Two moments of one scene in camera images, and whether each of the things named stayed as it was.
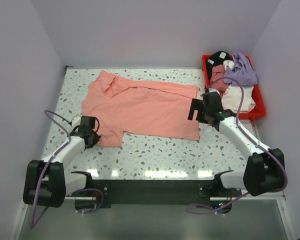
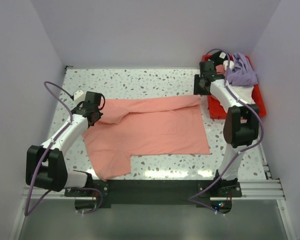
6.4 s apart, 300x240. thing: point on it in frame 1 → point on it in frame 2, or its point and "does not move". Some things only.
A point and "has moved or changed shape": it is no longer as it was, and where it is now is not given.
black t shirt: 215,59 does not move
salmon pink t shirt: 155,109 has moved or changed shape
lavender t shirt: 242,70 does not move
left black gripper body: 95,139 → 99,114
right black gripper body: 205,112 → 198,89
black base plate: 154,192 does not move
